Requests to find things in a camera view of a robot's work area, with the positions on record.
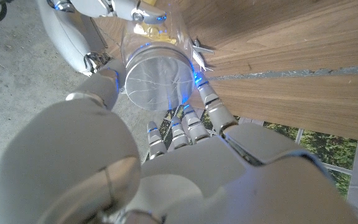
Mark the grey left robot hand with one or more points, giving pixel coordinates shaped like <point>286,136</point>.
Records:
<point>228,186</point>

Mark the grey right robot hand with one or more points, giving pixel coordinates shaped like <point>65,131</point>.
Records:
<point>67,28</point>

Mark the silver metal jar lid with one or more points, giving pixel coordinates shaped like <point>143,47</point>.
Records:
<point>158,84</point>

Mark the clear plastic jar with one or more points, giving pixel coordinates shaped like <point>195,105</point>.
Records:
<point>179,31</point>

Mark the yellow toy banana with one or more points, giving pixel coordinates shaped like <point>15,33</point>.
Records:
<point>154,35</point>

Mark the white toy airplane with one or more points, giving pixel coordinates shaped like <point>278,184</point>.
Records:
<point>201,60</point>

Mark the printed window backdrop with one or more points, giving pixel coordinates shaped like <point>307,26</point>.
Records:
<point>328,149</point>

